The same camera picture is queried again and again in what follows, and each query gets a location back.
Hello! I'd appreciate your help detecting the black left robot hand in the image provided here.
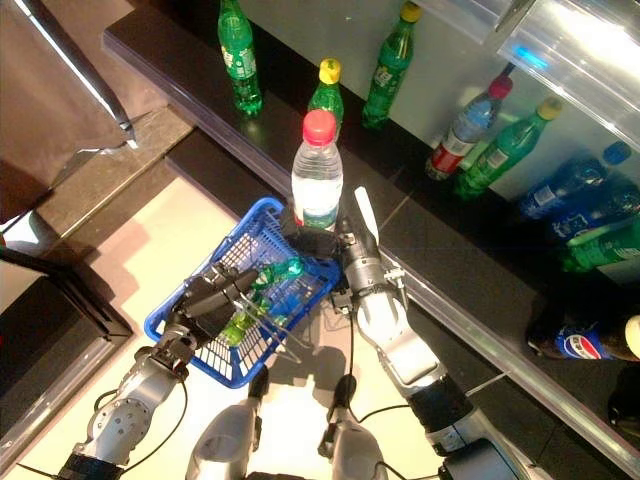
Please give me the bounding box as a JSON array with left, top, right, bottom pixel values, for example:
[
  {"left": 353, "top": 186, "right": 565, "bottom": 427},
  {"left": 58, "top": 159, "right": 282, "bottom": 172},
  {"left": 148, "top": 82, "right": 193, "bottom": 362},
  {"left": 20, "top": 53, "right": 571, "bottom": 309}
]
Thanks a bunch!
[{"left": 172, "top": 263, "right": 261, "bottom": 351}]

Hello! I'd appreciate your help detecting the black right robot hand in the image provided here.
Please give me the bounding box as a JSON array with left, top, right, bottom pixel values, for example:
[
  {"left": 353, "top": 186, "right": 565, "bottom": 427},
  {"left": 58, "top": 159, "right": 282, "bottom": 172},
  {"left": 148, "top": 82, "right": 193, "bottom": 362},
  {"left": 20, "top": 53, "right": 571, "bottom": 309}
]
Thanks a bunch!
[{"left": 285, "top": 187, "right": 384, "bottom": 267}]

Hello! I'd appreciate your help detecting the blue plastic shopping basket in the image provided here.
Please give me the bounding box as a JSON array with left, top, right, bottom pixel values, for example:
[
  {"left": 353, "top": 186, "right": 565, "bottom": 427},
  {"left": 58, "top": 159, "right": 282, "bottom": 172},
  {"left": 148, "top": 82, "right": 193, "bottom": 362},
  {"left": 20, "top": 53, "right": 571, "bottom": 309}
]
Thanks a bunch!
[{"left": 143, "top": 196, "right": 343, "bottom": 390}]

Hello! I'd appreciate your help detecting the water bottle teal label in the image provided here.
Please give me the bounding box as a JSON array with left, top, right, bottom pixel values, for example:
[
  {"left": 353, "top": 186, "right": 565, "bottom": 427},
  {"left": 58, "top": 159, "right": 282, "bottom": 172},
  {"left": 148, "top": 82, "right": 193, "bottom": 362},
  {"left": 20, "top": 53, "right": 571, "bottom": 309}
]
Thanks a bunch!
[{"left": 291, "top": 109, "right": 345, "bottom": 234}]

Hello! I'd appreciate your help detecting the black shelf base plinth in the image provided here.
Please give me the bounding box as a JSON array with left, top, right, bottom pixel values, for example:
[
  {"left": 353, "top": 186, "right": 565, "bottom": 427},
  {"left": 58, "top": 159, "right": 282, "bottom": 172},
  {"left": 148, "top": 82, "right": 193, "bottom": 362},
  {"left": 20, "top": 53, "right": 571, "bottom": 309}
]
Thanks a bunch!
[{"left": 164, "top": 127, "right": 640, "bottom": 480}]

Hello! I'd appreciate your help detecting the silver left robot leg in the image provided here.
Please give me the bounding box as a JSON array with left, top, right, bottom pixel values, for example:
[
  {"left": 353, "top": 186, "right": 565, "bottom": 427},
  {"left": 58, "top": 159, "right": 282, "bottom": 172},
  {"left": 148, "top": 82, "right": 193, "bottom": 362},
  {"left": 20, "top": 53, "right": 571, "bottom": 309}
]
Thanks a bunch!
[{"left": 185, "top": 367, "right": 271, "bottom": 480}]

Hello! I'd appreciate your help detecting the dark wooden cabinet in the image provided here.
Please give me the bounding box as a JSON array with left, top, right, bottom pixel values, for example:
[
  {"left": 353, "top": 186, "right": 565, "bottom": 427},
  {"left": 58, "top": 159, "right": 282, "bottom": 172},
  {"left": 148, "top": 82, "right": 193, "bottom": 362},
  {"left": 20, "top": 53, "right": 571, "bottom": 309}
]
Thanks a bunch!
[{"left": 0, "top": 244, "right": 135, "bottom": 401}]

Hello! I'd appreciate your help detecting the water bottle red label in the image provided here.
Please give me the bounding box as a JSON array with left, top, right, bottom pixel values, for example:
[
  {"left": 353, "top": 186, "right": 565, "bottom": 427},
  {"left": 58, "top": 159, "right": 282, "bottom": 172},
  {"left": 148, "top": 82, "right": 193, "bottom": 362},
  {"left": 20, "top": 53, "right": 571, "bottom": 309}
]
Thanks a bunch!
[{"left": 424, "top": 77, "right": 515, "bottom": 182}]

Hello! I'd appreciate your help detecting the silver metal edge strip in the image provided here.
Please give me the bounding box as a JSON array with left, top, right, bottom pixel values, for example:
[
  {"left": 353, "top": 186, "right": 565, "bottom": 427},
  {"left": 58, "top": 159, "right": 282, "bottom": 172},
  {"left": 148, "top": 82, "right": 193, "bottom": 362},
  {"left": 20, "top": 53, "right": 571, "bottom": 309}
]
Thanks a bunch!
[{"left": 12, "top": 0, "right": 139, "bottom": 149}]

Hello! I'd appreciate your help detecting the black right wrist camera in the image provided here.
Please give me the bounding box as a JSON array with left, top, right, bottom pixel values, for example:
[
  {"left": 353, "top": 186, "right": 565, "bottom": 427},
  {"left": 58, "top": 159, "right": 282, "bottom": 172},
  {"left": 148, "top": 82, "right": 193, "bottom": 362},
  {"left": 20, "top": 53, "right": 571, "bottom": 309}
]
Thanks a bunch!
[{"left": 329, "top": 287, "right": 359, "bottom": 314}]

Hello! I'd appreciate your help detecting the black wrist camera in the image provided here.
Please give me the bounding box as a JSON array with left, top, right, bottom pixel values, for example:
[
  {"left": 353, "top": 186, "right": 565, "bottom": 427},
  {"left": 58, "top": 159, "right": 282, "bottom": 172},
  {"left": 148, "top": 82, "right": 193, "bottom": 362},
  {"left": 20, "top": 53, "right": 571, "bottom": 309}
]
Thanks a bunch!
[
  {"left": 154, "top": 344, "right": 191, "bottom": 381},
  {"left": 329, "top": 287, "right": 359, "bottom": 314}
]

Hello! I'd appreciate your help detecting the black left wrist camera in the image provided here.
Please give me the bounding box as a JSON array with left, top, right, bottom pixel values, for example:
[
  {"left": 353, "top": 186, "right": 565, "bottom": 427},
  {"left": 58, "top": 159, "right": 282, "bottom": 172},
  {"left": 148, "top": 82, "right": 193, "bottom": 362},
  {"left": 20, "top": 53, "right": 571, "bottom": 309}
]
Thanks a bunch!
[{"left": 154, "top": 344, "right": 191, "bottom": 381}]

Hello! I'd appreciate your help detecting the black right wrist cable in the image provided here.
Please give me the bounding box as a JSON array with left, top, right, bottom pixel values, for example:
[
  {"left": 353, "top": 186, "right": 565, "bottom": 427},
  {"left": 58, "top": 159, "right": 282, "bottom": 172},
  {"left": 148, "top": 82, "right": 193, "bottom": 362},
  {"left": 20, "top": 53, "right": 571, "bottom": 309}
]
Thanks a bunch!
[{"left": 347, "top": 309, "right": 471, "bottom": 480}]

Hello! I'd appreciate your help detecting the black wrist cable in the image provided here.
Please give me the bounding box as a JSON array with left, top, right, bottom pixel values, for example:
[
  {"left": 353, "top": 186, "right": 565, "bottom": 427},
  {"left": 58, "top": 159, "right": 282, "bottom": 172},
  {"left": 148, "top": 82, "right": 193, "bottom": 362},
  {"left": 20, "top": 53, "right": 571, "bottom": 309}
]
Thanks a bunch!
[
  {"left": 94, "top": 369, "right": 189, "bottom": 469},
  {"left": 347, "top": 309, "right": 471, "bottom": 480}
]

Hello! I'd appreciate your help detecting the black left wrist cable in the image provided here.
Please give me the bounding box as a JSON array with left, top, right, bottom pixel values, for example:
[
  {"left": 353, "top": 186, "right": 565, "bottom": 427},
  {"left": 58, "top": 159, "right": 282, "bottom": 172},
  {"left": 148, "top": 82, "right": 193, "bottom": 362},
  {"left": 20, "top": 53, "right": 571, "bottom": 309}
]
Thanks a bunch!
[{"left": 94, "top": 369, "right": 189, "bottom": 469}]

